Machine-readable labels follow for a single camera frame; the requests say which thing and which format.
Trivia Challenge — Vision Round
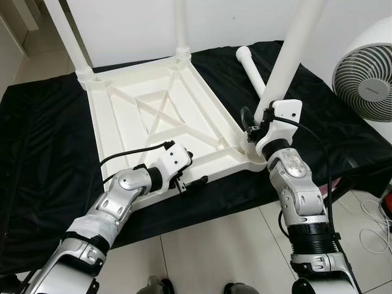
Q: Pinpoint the white plastic table leg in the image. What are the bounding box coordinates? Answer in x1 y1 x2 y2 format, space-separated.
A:
254 0 328 123
236 46 268 99
44 0 97 86
175 0 190 62

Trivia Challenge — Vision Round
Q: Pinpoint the white plastic table top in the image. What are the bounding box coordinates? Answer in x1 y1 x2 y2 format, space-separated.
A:
77 54 268 212

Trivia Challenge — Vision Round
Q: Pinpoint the grey left robot foot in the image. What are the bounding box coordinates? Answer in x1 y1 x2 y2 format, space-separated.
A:
136 276 173 294

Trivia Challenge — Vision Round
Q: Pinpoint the grey robot foot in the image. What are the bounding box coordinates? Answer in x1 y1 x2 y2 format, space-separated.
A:
222 282 258 294
136 276 173 294

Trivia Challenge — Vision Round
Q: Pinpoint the grey right robot foot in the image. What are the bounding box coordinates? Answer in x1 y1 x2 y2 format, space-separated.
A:
222 282 258 294

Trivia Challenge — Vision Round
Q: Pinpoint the white round fan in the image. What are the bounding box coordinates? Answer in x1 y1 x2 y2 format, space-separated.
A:
331 17 392 123

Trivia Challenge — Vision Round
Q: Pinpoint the black tablecloth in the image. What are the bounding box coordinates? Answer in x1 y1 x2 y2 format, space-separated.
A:
0 40 392 276

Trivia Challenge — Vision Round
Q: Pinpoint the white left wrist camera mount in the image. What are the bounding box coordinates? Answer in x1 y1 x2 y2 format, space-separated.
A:
153 141 194 192

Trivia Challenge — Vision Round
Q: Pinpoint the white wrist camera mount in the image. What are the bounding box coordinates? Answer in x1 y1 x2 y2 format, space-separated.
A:
153 141 194 192
254 99 304 157

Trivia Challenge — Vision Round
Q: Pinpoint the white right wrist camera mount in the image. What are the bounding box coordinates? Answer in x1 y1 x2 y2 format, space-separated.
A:
254 99 304 157

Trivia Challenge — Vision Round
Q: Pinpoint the white floor cable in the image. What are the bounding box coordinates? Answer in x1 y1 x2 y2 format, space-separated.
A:
358 196 392 255

